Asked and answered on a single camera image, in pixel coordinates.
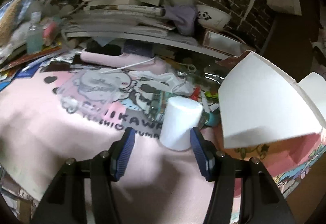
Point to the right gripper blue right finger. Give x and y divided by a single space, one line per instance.
261 200

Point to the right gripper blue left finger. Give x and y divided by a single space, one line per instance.
64 199

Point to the clear plastic case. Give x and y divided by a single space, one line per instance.
91 92

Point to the white cylinder cup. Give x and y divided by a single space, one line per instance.
181 115

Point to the pink cartoon desk mat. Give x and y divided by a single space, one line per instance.
38 135

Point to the blue booklet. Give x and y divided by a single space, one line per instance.
27 72

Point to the dark brown card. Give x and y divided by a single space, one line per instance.
56 66

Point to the brown flat box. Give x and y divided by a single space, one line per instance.
225 44

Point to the clear bottle green liquid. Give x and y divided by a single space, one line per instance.
34 35

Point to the white shelf board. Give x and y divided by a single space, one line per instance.
173 40

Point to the panda ceramic bowl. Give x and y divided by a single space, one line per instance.
212 18

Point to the grey purple cloth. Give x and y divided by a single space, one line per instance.
183 16

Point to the stack of books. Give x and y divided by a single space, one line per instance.
143 17

